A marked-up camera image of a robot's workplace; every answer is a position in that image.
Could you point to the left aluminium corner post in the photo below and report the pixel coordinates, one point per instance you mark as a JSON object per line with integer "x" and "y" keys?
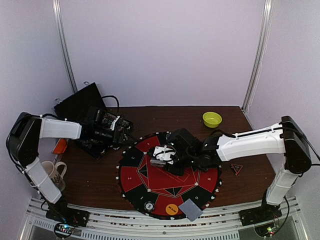
{"x": 63, "y": 44}

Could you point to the orange plastic bowl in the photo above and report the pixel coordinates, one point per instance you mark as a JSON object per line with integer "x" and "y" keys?
{"x": 60, "y": 146}

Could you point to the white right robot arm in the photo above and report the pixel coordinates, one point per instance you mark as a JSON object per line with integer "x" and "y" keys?
{"x": 284, "y": 138}

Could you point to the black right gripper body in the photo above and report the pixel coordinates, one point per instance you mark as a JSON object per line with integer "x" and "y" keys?
{"x": 173, "y": 163}

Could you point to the black poker chip case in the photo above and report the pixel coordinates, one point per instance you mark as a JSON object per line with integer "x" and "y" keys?
{"x": 75, "y": 107}

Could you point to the grey playing card deck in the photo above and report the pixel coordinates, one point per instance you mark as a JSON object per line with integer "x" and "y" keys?
{"x": 157, "y": 163}

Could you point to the white ceramic mug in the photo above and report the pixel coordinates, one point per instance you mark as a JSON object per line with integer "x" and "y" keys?
{"x": 52, "y": 170}

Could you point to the aluminium corner post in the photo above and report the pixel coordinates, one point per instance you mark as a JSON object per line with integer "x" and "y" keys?
{"x": 63, "y": 44}
{"x": 260, "y": 51}

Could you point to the aluminium front rail frame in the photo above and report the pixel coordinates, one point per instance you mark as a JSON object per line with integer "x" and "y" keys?
{"x": 216, "y": 223}

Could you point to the round red black poker mat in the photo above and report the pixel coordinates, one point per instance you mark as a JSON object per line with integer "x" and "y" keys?
{"x": 140, "y": 182}

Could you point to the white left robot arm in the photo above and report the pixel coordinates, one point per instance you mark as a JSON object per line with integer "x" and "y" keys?
{"x": 22, "y": 144}

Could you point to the orange big blind button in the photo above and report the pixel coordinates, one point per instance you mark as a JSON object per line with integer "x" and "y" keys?
{"x": 171, "y": 209}

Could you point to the right aluminium corner post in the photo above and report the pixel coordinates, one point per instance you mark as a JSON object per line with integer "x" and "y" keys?
{"x": 260, "y": 51}

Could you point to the red black triangle token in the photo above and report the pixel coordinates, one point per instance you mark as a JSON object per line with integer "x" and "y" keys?
{"x": 236, "y": 168}

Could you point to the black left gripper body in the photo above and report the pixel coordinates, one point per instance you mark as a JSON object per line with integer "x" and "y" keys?
{"x": 98, "y": 134}

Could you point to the green plastic bowl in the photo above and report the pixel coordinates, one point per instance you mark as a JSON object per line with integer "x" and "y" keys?
{"x": 211, "y": 119}

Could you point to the black poker chip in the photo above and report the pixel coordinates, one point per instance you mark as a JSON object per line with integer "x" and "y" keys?
{"x": 149, "y": 206}

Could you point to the dealt blue-backed playing cards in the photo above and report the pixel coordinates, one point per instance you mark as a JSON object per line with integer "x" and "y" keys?
{"x": 191, "y": 210}

